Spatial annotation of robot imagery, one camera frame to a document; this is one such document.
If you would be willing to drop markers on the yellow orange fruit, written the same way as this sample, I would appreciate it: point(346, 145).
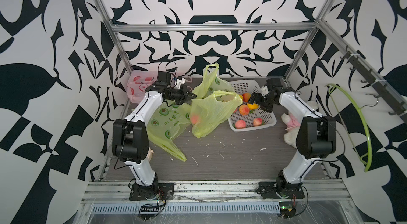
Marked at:
point(253, 106)

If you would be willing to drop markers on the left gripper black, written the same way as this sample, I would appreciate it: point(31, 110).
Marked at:
point(183, 95)

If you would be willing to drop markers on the aluminium frame bar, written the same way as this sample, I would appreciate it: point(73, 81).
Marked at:
point(213, 27)

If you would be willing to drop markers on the peach back basket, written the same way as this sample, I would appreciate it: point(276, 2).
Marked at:
point(246, 97)

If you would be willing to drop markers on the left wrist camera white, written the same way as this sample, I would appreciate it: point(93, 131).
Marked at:
point(179, 82)

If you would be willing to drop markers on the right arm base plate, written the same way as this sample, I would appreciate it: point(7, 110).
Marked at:
point(277, 190)

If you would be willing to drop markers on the pink peach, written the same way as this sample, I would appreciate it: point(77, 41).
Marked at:
point(244, 110)
point(240, 124)

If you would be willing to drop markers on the green avocado plastic bag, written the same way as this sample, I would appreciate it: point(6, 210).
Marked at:
point(216, 101)

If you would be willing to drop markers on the black hook rack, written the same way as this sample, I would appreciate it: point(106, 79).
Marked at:
point(382, 87)

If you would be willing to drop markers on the beige alarm clock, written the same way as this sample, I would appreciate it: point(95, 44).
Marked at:
point(150, 154)

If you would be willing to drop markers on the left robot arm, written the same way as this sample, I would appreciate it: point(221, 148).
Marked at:
point(130, 143)

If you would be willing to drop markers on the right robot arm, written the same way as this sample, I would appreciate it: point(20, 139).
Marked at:
point(316, 138)

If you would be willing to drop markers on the white plastic basket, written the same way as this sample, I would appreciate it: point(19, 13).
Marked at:
point(268, 119)

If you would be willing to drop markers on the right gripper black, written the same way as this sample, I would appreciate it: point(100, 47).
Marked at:
point(260, 100)

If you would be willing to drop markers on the green hoop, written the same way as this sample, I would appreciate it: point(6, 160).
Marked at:
point(365, 159)

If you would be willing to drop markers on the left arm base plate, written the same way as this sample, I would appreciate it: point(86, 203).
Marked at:
point(160, 191)

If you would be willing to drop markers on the pink peach front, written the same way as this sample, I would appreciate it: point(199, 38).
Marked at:
point(240, 124)

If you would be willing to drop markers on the pink plastic bag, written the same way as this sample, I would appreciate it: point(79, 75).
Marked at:
point(137, 84)

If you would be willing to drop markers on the plush bunny toy pink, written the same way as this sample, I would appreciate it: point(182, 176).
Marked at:
point(292, 129)

